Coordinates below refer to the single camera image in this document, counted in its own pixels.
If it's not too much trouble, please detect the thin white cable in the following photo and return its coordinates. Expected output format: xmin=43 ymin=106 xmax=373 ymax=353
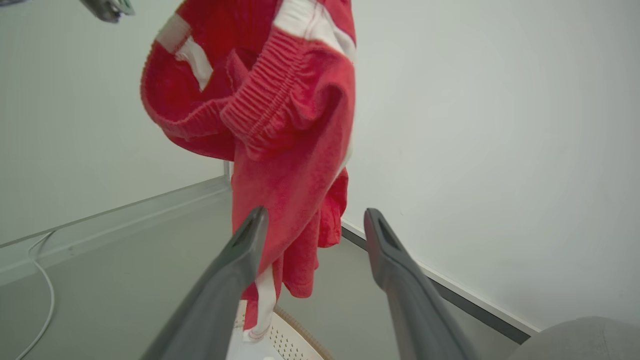
xmin=15 ymin=230 xmax=57 ymax=360

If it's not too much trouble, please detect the red garment with white stripes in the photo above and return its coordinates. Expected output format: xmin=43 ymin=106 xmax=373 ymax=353
xmin=140 ymin=0 xmax=357 ymax=343

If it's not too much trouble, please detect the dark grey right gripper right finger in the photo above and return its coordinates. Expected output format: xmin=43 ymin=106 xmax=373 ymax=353
xmin=364 ymin=208 xmax=481 ymax=360

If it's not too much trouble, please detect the white and black baseboard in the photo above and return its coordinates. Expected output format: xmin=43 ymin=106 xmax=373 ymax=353
xmin=341 ymin=219 xmax=541 ymax=345

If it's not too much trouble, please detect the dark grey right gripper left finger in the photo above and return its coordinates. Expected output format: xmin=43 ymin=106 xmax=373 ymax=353
xmin=140 ymin=206 xmax=269 ymax=360

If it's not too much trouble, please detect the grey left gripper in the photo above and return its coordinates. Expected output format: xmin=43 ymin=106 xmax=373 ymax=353
xmin=80 ymin=0 xmax=136 ymax=24

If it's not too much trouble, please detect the white perforated laundry basket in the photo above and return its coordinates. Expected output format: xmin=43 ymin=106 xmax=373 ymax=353
xmin=225 ymin=300 xmax=333 ymax=360

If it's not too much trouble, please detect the grey fabric sofa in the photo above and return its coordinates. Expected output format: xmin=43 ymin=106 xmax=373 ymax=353
xmin=505 ymin=316 xmax=640 ymax=360

